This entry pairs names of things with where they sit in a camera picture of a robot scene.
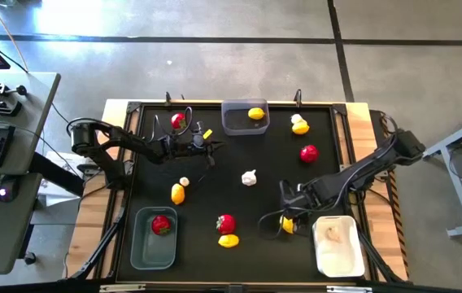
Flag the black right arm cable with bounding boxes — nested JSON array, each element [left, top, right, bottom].
[[256, 209, 293, 242]]

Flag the black desk leg bar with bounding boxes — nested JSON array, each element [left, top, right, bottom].
[[29, 152, 86, 197]]

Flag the translucent grey plastic basket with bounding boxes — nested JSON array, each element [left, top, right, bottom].
[[220, 98, 271, 137]]

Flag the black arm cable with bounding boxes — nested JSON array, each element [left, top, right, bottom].
[[256, 209, 293, 242], [148, 105, 194, 144]]

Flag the red strawberry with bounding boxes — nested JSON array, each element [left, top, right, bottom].
[[170, 112, 188, 130], [216, 214, 238, 235], [150, 215, 172, 236]]

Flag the black computer mouse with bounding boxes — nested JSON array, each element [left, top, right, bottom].
[[0, 175, 20, 203]]

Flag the white plastic basket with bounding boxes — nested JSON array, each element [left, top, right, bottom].
[[312, 215, 366, 278]]

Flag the silver metal bracket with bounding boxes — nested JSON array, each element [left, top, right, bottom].
[[99, 283, 146, 292], [326, 286, 373, 293]]

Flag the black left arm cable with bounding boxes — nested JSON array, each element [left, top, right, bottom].
[[148, 105, 194, 144]]

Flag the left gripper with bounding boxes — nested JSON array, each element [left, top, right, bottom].
[[181, 130, 228, 168]]

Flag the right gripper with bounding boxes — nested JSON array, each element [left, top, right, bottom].
[[277, 181, 317, 237]]

